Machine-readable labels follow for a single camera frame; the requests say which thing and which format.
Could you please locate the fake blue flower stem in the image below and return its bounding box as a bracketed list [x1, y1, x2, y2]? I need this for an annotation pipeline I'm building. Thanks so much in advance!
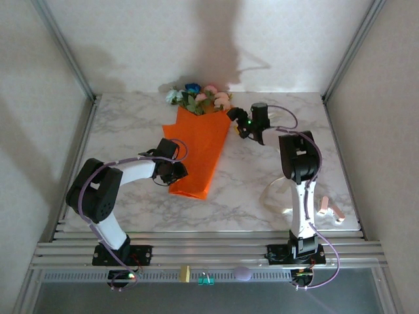
[183, 82, 206, 115]

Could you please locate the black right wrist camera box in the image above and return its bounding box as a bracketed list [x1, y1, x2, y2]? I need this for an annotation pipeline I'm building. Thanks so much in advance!
[226, 107, 249, 122]

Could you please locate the purple ball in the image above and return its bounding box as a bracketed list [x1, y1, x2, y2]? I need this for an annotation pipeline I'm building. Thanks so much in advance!
[232, 266, 253, 281]

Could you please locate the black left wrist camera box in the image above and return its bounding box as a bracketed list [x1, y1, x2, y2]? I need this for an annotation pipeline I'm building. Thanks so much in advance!
[153, 137, 181, 162]

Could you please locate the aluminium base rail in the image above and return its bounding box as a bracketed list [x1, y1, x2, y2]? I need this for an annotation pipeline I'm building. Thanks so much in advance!
[29, 230, 390, 271]

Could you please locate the orange wrapping paper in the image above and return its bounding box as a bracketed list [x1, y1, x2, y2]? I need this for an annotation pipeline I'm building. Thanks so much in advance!
[162, 106, 232, 200]

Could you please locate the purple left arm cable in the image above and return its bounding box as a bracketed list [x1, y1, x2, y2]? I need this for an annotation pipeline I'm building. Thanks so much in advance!
[79, 138, 190, 292]

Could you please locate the small black controller board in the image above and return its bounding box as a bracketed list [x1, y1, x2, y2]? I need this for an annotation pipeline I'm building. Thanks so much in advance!
[107, 270, 139, 291]
[290, 267, 315, 290]

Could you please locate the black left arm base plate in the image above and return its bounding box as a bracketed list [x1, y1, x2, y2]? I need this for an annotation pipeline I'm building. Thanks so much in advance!
[92, 245, 154, 266]

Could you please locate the artificial flower bunch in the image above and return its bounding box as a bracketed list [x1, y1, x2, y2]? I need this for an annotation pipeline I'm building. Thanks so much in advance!
[196, 84, 234, 114]

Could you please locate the cream printed ribbon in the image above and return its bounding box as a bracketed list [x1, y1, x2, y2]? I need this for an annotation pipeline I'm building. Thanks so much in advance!
[260, 176, 295, 217]

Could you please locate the slotted grey metal strip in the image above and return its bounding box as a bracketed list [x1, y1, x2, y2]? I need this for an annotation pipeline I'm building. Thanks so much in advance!
[42, 270, 293, 283]

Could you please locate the aluminium table side rail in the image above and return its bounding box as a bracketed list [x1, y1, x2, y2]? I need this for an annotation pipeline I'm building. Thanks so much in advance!
[322, 94, 366, 241]
[48, 94, 101, 243]

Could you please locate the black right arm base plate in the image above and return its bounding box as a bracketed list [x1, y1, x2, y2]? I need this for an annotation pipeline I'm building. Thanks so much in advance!
[265, 243, 327, 266]

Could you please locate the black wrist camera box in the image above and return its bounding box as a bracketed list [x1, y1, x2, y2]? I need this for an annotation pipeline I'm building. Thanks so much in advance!
[153, 137, 181, 162]
[226, 107, 249, 122]

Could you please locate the aluminium corner post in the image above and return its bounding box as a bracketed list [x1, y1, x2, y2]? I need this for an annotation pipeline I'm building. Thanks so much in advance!
[31, 0, 98, 101]
[321, 0, 388, 103]

